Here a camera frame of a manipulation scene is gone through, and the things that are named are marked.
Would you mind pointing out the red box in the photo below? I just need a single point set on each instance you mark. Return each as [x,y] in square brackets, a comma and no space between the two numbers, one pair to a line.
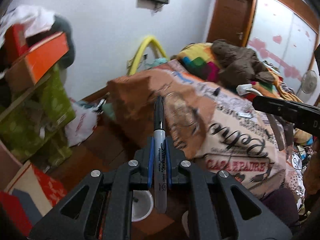
[15,42]

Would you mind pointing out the newspaper print quilt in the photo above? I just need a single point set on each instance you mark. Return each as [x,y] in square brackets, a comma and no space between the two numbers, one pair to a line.
[207,128]

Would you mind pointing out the green leaf pattern bag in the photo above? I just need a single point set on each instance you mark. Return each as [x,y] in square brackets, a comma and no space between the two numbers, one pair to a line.
[34,124]

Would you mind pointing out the sliding wardrobe with hearts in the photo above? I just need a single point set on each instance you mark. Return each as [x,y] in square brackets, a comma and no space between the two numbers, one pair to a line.
[282,38]

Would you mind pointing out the person's right hand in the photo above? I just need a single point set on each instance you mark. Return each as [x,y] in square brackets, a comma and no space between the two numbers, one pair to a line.
[311,175]

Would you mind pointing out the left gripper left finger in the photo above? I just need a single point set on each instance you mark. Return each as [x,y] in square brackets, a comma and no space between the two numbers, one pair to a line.
[99,207]

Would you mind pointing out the white standing fan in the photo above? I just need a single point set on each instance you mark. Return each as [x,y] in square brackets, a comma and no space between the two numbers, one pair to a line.
[308,82]

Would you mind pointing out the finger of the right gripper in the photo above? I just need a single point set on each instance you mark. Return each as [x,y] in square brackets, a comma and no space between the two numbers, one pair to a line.
[303,116]

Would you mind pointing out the white ointment tube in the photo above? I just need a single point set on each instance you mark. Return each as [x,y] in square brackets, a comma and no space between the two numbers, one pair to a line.
[245,115]

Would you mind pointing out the white plastic shopping bag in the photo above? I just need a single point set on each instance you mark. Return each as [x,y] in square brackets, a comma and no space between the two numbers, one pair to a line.
[85,121]

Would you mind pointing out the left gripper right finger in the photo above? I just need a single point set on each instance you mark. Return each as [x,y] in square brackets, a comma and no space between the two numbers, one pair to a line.
[220,207]

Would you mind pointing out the brown puffer jacket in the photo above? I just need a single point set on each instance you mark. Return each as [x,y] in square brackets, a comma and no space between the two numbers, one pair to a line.
[239,65]

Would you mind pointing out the black sharpie marker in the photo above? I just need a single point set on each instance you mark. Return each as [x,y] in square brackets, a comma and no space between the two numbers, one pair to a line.
[160,162]

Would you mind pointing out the orange shoe box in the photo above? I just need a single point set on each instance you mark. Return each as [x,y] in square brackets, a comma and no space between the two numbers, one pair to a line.
[27,71]

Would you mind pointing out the purple trouser knee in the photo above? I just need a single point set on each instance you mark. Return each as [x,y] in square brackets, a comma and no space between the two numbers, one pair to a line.
[282,203]

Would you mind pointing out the colourful checked blanket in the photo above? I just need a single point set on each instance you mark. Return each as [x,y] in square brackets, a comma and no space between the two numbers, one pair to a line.
[197,59]

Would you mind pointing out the white cloth pile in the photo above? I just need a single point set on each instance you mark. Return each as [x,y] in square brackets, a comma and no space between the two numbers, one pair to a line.
[35,19]

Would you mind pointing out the brown wooden door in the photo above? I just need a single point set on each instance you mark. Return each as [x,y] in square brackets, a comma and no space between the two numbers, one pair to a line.
[230,21]

